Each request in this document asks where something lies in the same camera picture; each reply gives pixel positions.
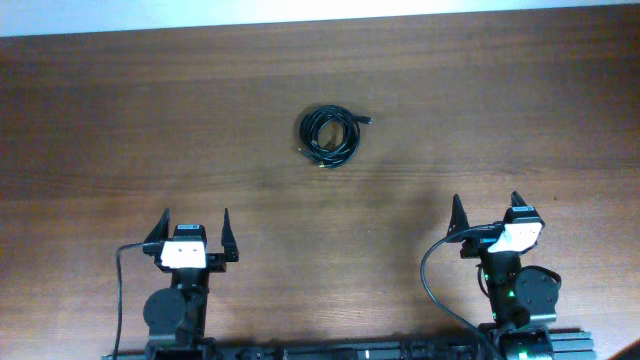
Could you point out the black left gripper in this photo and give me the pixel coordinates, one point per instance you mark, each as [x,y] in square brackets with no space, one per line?
[215,262]

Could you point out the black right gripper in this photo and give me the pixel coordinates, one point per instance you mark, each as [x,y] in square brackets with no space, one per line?
[478,241]

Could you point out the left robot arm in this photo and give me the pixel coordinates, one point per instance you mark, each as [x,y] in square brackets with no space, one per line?
[176,315]

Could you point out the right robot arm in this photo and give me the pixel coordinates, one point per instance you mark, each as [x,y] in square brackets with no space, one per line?
[522,298]

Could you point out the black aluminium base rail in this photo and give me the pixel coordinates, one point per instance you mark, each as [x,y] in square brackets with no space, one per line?
[360,350]

